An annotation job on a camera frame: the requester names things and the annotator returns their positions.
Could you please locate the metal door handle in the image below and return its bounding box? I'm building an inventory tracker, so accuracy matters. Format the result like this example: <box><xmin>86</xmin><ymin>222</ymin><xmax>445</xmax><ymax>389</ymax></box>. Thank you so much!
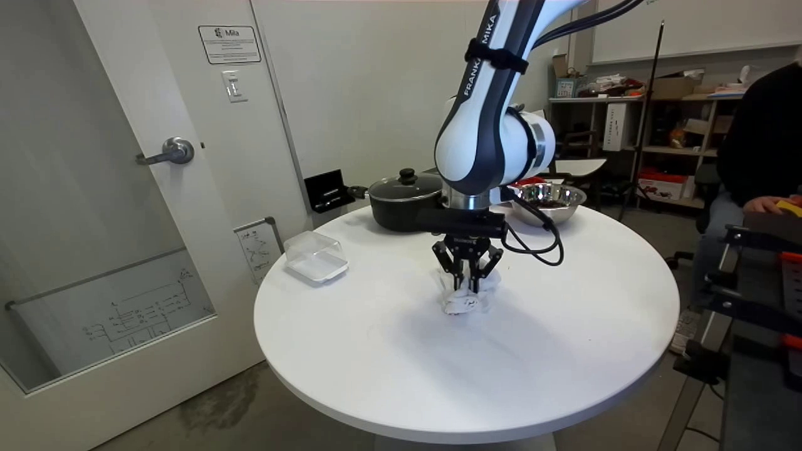
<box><xmin>134</xmin><ymin>137</ymin><xmax>195</xmax><ymax>166</ymax></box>

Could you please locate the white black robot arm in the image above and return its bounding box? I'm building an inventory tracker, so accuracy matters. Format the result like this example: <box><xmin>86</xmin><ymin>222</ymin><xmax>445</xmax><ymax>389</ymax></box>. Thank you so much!
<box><xmin>433</xmin><ymin>0</ymin><xmax>592</xmax><ymax>292</ymax></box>

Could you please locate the storage shelf unit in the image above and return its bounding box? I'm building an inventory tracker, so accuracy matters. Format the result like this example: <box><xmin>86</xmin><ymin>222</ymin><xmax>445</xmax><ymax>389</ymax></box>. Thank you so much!
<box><xmin>545</xmin><ymin>74</ymin><xmax>746</xmax><ymax>210</ymax></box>

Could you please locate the black pot with lid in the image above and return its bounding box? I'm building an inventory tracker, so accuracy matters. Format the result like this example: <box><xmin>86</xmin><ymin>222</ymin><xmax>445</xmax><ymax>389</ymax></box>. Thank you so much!
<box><xmin>367</xmin><ymin>167</ymin><xmax>443</xmax><ymax>230</ymax></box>

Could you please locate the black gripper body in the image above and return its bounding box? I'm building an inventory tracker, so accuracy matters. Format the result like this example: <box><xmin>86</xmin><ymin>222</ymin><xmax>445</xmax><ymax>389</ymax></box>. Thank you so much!
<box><xmin>440</xmin><ymin>213</ymin><xmax>507</xmax><ymax>269</ymax></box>

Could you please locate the white towel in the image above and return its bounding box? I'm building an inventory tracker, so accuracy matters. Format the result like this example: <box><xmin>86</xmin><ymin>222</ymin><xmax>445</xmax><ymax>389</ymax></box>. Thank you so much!
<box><xmin>433</xmin><ymin>271</ymin><xmax>498</xmax><ymax>315</ymax></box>

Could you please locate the black box on wall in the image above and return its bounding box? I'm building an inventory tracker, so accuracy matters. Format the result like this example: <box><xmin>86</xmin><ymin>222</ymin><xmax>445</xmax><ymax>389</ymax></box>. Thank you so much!
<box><xmin>305</xmin><ymin>170</ymin><xmax>354</xmax><ymax>213</ymax></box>

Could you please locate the wall sign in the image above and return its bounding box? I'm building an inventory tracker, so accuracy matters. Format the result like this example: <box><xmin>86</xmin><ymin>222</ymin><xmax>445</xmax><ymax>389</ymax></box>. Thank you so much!
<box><xmin>198</xmin><ymin>25</ymin><xmax>260</xmax><ymax>64</ymax></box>

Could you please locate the white door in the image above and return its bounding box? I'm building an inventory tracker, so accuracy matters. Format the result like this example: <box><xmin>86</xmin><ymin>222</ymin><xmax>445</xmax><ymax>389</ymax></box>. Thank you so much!
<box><xmin>0</xmin><ymin>0</ymin><xmax>257</xmax><ymax>451</ymax></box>

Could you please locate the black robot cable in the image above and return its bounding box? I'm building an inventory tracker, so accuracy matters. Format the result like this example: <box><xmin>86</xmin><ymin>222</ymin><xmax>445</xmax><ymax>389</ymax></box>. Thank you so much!
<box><xmin>498</xmin><ymin>0</ymin><xmax>647</xmax><ymax>271</ymax></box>

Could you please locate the seated person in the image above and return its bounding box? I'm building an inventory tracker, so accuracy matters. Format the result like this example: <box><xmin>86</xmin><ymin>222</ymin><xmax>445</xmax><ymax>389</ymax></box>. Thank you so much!
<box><xmin>668</xmin><ymin>59</ymin><xmax>802</xmax><ymax>352</ymax></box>

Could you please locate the steel mixing bowl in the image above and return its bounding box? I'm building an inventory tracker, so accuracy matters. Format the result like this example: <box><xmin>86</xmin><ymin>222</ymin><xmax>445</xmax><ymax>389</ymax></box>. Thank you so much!
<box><xmin>509</xmin><ymin>183</ymin><xmax>586</xmax><ymax>222</ymax></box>

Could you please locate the round white table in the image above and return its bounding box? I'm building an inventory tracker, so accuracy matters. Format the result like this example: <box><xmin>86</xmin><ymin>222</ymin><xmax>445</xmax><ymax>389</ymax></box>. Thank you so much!
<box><xmin>253</xmin><ymin>207</ymin><xmax>678</xmax><ymax>445</ymax></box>

